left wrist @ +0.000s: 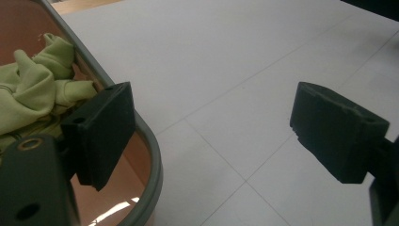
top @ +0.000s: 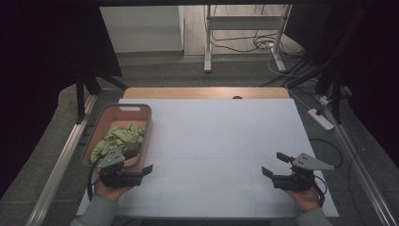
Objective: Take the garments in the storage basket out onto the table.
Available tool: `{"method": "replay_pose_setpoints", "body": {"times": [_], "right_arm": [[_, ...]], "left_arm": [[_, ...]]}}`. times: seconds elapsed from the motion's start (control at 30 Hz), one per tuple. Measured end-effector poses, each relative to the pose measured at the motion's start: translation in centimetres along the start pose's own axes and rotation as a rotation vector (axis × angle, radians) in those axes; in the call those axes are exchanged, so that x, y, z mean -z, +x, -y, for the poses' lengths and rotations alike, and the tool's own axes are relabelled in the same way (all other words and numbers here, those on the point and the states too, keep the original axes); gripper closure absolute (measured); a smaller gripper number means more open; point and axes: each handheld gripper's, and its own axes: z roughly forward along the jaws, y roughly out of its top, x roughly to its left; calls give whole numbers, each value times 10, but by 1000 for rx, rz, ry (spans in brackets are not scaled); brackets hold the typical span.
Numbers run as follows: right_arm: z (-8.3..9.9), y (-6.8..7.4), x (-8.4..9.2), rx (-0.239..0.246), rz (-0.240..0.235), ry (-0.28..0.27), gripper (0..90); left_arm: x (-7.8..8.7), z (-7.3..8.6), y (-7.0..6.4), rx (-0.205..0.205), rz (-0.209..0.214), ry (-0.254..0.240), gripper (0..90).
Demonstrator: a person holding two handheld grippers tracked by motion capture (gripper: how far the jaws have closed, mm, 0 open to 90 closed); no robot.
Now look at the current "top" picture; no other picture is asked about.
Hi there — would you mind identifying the person's right hand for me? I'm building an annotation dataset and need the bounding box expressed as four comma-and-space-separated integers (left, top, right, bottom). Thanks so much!
283, 185, 322, 214

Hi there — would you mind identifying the white power strip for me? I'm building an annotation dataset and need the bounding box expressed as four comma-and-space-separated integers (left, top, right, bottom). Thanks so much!
307, 107, 335, 132

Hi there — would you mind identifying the black floor cable loop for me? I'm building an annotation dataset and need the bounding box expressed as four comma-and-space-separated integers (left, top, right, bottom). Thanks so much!
309, 137, 343, 170

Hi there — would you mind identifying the black metal stand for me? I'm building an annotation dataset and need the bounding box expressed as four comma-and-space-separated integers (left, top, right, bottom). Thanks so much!
74, 67, 130, 123
285, 56, 352, 125

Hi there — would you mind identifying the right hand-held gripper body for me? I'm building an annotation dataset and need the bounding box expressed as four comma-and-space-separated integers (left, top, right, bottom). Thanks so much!
271, 152, 336, 193

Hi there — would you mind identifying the person's left hand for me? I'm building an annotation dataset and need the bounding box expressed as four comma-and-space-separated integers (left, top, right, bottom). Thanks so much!
93, 180, 135, 203

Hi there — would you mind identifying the white panel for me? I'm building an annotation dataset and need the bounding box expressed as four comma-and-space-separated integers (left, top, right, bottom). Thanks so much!
99, 6, 184, 54

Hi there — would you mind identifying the green printed baby romper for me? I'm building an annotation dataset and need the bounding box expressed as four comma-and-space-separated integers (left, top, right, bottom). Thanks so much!
89, 124, 147, 164

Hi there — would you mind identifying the right hand-held gripper black cable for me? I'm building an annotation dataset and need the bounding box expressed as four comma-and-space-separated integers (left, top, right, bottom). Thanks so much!
313, 174, 328, 208

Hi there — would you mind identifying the hand-held gripper black cable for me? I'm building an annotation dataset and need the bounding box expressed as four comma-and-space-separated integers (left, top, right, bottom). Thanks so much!
313, 174, 328, 208
87, 156, 106, 202

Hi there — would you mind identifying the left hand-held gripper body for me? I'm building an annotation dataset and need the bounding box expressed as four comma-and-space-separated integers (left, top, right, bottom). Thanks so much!
96, 147, 146, 189

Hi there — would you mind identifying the pink plastic basket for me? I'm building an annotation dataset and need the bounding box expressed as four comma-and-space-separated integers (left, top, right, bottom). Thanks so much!
80, 103, 153, 174

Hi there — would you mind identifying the left hand-held gripper black cable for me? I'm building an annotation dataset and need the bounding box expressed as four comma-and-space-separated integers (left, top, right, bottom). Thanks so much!
87, 156, 106, 202

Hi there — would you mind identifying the white board table cover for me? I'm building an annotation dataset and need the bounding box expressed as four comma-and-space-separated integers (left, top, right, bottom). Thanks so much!
76, 98, 341, 218

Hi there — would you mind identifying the tangle of floor cables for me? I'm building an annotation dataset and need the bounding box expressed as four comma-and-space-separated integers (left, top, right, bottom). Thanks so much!
209, 29, 307, 60

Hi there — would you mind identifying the dark curtain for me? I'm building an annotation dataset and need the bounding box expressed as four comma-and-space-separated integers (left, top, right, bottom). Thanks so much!
0, 0, 123, 199
283, 0, 399, 169

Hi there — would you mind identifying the white metal stand frame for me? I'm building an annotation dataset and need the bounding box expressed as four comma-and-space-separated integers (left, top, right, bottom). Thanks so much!
202, 4, 294, 73

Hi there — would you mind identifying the aluminium floor rail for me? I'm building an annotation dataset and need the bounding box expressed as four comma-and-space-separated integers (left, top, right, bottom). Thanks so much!
324, 105, 399, 226
26, 93, 98, 226

